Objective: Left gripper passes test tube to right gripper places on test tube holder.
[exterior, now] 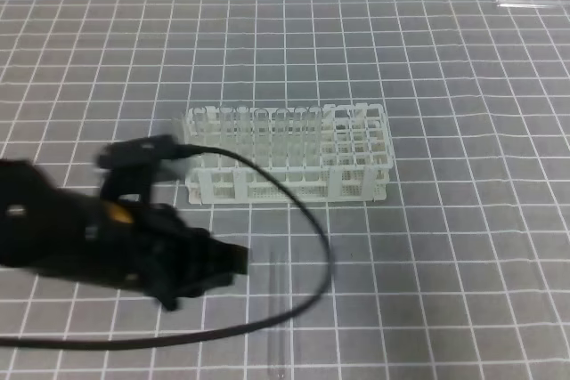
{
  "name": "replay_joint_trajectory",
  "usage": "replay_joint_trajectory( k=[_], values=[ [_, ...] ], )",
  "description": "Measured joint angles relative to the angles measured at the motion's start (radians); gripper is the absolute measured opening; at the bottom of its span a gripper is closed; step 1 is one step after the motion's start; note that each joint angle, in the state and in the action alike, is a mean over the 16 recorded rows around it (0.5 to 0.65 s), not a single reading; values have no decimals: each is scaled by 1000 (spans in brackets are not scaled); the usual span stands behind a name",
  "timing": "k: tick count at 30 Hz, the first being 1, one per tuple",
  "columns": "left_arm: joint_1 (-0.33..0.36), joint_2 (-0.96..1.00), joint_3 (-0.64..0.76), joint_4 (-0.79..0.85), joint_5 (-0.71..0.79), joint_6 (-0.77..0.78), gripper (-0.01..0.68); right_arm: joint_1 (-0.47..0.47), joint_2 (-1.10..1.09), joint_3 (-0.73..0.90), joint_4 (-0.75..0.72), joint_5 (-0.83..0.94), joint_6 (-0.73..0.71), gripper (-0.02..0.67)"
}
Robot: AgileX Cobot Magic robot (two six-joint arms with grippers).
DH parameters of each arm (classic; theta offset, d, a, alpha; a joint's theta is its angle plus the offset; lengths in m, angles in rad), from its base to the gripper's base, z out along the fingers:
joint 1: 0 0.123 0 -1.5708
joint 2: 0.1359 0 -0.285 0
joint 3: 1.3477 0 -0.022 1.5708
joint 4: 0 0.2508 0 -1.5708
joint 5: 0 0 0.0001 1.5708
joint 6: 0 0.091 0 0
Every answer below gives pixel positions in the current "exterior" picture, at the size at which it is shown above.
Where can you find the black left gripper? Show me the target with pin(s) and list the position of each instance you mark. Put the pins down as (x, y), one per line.
(157, 253)

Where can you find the clear glass test tube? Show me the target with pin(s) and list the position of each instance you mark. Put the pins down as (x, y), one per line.
(279, 300)

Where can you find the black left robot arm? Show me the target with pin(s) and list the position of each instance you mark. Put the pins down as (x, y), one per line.
(43, 226)

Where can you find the white plastic test tube rack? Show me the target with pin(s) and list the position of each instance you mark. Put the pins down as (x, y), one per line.
(356, 152)

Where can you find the grey checked tablecloth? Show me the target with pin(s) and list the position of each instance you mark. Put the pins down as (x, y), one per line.
(462, 272)

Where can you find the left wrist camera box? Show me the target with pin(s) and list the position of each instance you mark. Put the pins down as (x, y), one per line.
(161, 153)

